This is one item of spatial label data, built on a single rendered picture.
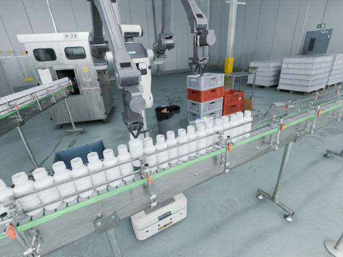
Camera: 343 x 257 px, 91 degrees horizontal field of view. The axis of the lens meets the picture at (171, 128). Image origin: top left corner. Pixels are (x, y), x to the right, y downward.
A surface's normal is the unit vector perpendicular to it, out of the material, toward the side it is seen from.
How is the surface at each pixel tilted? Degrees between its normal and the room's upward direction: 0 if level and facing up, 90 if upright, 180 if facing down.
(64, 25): 90
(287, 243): 0
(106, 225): 90
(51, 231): 90
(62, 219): 90
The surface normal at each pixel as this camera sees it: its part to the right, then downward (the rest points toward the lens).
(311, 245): -0.06, -0.91
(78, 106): 0.18, 0.39
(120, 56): 0.36, -0.26
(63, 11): 0.48, 0.33
